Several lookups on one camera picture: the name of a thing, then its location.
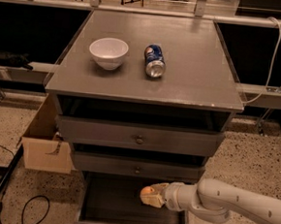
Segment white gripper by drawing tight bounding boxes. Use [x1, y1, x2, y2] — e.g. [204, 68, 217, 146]
[140, 182, 189, 211]

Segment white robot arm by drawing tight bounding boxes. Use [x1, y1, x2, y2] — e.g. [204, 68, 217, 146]
[140, 178, 281, 224]

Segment grey top drawer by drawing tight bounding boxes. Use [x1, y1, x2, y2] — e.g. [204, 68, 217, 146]
[56, 115, 224, 157]

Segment black floor rail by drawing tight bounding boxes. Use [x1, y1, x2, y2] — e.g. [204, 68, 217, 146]
[0, 143, 25, 224]

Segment cardboard box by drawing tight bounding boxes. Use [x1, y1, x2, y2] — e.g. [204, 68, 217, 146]
[21, 95, 74, 175]

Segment grey open bottom drawer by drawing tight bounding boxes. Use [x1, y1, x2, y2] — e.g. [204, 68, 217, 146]
[68, 172, 188, 224]

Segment orange fruit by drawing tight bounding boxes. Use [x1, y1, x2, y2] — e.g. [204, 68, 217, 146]
[140, 186, 151, 196]

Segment blue soda can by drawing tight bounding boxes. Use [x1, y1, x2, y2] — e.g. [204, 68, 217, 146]
[144, 44, 166, 79]

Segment white bowl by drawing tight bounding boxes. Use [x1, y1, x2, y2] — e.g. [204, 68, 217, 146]
[89, 38, 129, 71]

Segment grey middle drawer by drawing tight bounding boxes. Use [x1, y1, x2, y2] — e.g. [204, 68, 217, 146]
[71, 151, 205, 183]

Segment black bag on ledge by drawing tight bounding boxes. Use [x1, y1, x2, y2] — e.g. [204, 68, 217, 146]
[0, 50, 33, 71]

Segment metal frame railing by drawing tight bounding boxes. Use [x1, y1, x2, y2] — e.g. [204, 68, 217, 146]
[0, 0, 281, 31]

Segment grey wooden drawer cabinet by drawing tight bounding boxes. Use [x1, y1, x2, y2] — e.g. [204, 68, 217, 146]
[34, 6, 252, 224]

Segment white hanging cable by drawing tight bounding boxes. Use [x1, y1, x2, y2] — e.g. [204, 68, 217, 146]
[242, 15, 281, 108]

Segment black cable on floor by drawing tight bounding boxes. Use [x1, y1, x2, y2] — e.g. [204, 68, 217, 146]
[0, 135, 56, 224]

